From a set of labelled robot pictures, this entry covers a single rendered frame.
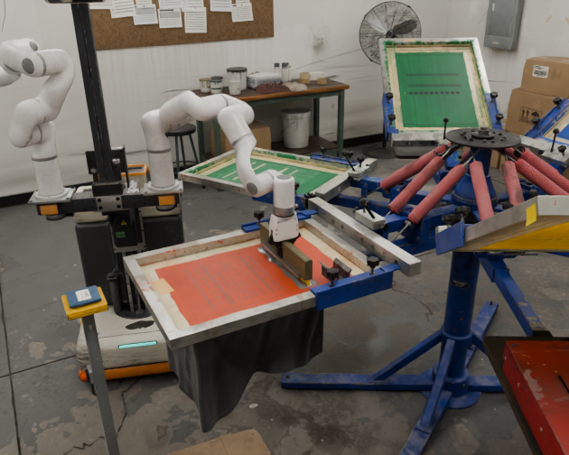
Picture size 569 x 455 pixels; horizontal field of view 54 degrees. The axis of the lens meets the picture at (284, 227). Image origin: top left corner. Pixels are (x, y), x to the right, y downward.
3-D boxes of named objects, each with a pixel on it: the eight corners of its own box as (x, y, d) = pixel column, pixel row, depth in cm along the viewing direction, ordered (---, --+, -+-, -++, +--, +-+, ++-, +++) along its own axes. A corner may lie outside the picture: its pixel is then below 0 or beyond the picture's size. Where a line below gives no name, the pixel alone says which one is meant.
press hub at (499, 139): (445, 426, 261) (484, 145, 205) (394, 377, 292) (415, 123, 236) (506, 398, 277) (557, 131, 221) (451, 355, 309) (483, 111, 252)
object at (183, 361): (202, 437, 188) (191, 330, 170) (163, 362, 225) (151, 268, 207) (210, 433, 189) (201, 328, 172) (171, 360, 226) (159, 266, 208)
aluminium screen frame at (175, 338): (171, 350, 161) (169, 339, 160) (124, 265, 208) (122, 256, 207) (391, 283, 194) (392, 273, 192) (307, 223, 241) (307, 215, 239)
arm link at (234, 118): (185, 106, 203) (213, 99, 213) (215, 157, 203) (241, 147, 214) (209, 82, 192) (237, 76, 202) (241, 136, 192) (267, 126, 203)
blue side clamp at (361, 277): (317, 311, 181) (317, 292, 178) (309, 303, 185) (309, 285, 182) (392, 288, 193) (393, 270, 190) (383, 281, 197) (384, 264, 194)
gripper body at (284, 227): (292, 203, 203) (292, 231, 207) (265, 208, 198) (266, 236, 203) (302, 210, 197) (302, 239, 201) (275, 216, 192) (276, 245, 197)
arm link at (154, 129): (140, 151, 224) (135, 111, 218) (164, 143, 234) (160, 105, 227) (156, 155, 219) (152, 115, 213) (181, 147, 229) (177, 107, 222)
